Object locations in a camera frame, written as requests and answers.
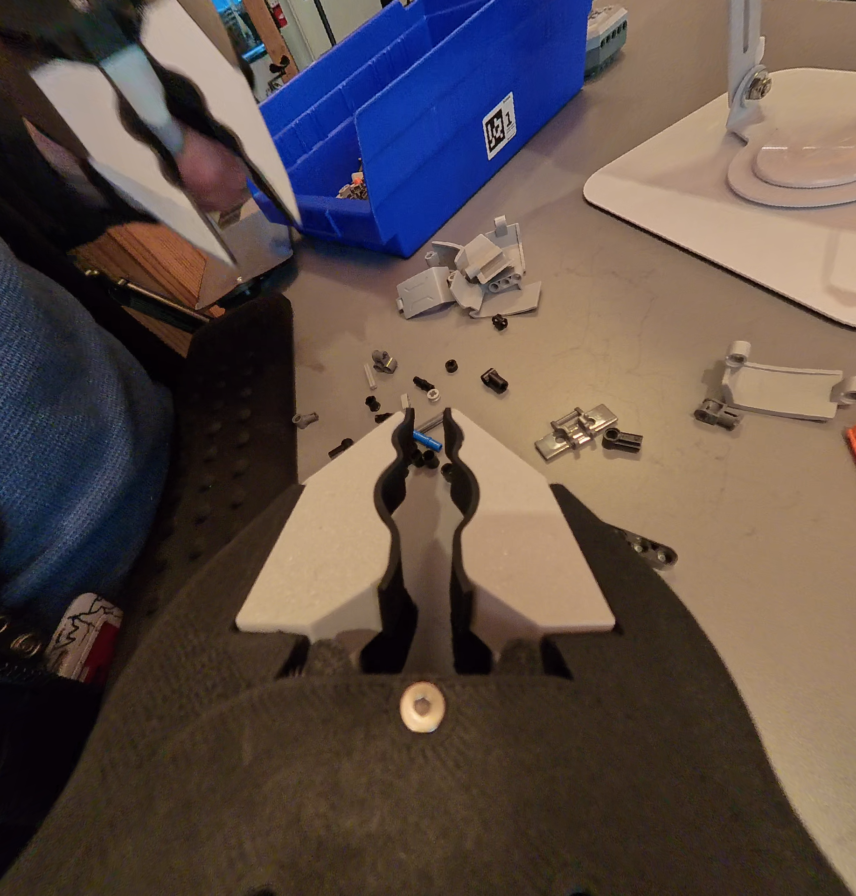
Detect person's blue jeans leg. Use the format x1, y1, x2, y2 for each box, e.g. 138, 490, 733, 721
0, 218, 175, 627

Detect blue plastic bin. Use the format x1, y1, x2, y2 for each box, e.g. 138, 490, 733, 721
248, 0, 595, 260

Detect grey toy block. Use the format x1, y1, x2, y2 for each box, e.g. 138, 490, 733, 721
584, 6, 636, 79

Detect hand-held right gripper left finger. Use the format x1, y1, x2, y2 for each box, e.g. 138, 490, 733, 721
234, 409, 420, 675

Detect person's left hand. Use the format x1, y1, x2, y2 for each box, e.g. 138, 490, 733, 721
178, 128, 255, 212

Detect light grey flat panel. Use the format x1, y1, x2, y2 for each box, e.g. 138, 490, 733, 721
468, 279, 544, 320

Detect dark beam with holes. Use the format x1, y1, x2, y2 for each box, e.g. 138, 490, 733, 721
613, 526, 681, 573

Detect light grey curved panel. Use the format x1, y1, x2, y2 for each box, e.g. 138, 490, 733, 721
395, 267, 453, 321

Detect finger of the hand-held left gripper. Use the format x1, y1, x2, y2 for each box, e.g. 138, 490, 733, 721
31, 58, 240, 270
137, 0, 306, 231

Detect red white printed tag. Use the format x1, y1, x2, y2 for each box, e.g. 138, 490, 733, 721
49, 592, 125, 686

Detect grey flat link piece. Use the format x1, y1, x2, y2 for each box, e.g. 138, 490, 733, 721
534, 407, 620, 462

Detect large light grey ringed panel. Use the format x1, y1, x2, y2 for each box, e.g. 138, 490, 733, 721
720, 340, 856, 422

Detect white tablet stand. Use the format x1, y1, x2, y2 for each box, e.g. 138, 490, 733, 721
583, 0, 856, 332

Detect dark grey connector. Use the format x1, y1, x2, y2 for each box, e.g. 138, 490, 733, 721
694, 398, 745, 430

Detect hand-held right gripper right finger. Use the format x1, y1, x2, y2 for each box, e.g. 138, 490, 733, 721
440, 406, 618, 675

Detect small black pins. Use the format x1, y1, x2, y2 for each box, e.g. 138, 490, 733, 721
291, 314, 511, 485

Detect light grey panel with clip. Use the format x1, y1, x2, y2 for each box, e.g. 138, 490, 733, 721
493, 216, 525, 281

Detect light grey block with holes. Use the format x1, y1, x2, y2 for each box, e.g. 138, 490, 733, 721
450, 233, 525, 309

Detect black dotted chair armrest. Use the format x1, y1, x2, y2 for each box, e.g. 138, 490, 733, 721
116, 293, 299, 638

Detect person's left forearm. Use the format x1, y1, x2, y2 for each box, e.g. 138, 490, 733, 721
0, 84, 191, 239

